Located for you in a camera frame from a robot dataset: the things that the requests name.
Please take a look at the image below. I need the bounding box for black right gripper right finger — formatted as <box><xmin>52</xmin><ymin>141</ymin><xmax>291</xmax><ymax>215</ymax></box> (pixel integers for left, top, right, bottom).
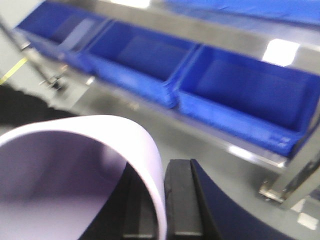
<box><xmin>164</xmin><ymin>158</ymin><xmax>276</xmax><ymax>240</ymax></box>

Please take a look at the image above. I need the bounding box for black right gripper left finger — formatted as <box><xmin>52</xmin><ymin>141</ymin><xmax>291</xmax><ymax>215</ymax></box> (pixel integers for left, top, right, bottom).
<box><xmin>82</xmin><ymin>164</ymin><xmax>158</xmax><ymax>240</ymax></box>

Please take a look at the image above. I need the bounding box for lavender purple cup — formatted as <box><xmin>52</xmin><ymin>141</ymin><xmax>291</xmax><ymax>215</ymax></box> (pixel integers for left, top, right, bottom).
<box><xmin>0</xmin><ymin>115</ymin><xmax>167</xmax><ymax>240</ymax></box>

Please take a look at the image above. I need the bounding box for blue bin right shelf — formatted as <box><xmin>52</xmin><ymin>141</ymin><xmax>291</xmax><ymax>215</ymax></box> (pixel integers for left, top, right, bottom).
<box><xmin>177</xmin><ymin>45</ymin><xmax>320</xmax><ymax>156</ymax></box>

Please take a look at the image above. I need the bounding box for blue bin shelf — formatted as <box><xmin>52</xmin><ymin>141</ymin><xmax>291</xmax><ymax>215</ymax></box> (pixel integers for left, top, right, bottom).
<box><xmin>177</xmin><ymin>45</ymin><xmax>320</xmax><ymax>156</ymax></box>
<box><xmin>15</xmin><ymin>0</ymin><xmax>110</xmax><ymax>74</ymax></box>
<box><xmin>85</xmin><ymin>21</ymin><xmax>198</xmax><ymax>108</ymax></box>

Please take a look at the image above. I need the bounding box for blue bin middle shelf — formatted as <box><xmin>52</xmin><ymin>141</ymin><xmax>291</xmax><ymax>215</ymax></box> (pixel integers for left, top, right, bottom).
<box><xmin>85</xmin><ymin>21</ymin><xmax>198</xmax><ymax>108</ymax></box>

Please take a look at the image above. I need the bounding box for blue bin left shelf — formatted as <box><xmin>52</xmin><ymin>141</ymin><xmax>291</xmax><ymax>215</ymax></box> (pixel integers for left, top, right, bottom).
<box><xmin>15</xmin><ymin>0</ymin><xmax>110</xmax><ymax>74</ymax></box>

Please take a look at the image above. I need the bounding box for steel shelf frame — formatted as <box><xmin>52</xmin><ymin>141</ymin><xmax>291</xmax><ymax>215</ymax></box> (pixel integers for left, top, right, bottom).
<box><xmin>12</xmin><ymin>0</ymin><xmax>320</xmax><ymax>207</ymax></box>

